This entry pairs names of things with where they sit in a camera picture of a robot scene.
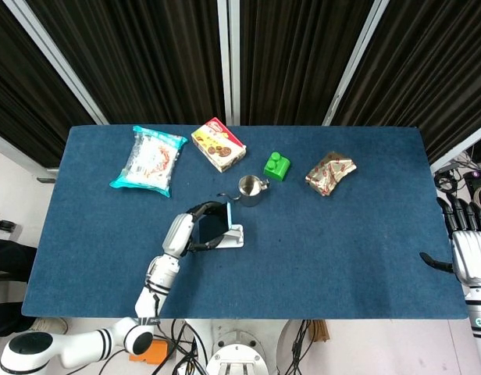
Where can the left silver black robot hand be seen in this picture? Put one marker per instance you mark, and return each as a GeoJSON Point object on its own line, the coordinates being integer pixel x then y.
{"type": "Point", "coordinates": [178, 234]}

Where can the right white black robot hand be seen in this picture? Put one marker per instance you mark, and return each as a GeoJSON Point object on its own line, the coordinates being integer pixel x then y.
{"type": "Point", "coordinates": [472, 254]}

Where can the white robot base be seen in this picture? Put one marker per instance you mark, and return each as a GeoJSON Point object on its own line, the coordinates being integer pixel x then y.
{"type": "Point", "coordinates": [236, 351]}

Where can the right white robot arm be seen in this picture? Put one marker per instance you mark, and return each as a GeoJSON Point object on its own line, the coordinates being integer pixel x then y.
{"type": "Point", "coordinates": [480, 312]}

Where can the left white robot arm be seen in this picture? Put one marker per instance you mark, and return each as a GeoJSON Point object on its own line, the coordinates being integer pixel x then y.
{"type": "Point", "coordinates": [162, 273]}

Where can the white folding phone stand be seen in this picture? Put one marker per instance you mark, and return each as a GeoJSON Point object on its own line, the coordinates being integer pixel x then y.
{"type": "Point", "coordinates": [236, 238]}

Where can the teal clear snack bag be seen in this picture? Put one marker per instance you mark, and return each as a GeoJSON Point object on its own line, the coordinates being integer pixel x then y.
{"type": "Point", "coordinates": [150, 164]}

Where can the steel mug with gooseneck spout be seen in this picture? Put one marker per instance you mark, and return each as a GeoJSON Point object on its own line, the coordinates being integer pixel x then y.
{"type": "Point", "coordinates": [249, 195]}

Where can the red yellow cookie box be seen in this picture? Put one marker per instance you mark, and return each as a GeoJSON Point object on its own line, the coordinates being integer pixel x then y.
{"type": "Point", "coordinates": [221, 144]}

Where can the orange box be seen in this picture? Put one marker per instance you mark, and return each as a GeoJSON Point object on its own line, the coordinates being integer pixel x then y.
{"type": "Point", "coordinates": [154, 349]}

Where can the green plastic building block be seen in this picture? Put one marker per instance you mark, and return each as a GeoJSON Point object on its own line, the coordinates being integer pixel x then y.
{"type": "Point", "coordinates": [279, 170]}

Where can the blue table cloth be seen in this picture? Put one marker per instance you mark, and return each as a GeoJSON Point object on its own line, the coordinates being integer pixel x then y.
{"type": "Point", "coordinates": [322, 254]}

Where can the white shoe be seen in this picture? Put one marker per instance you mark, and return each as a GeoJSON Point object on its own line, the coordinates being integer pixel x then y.
{"type": "Point", "coordinates": [49, 325]}

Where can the crumpled gold foil wrapper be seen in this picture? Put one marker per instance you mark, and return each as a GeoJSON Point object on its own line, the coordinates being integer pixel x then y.
{"type": "Point", "coordinates": [330, 176]}

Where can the brown cardboard piece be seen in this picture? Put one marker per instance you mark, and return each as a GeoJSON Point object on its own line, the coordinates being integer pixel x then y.
{"type": "Point", "coordinates": [319, 330]}

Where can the dark pleated curtain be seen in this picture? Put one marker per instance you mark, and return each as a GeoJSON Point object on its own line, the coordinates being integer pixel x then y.
{"type": "Point", "coordinates": [295, 58]}
{"type": "Point", "coordinates": [26, 90]}
{"type": "Point", "coordinates": [432, 66]}
{"type": "Point", "coordinates": [147, 58]}

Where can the white frame post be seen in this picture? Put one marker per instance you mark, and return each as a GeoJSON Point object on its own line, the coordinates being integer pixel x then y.
{"type": "Point", "coordinates": [355, 58]}
{"type": "Point", "coordinates": [57, 54]}
{"type": "Point", "coordinates": [229, 58]}
{"type": "Point", "coordinates": [22, 150]}
{"type": "Point", "coordinates": [459, 150]}

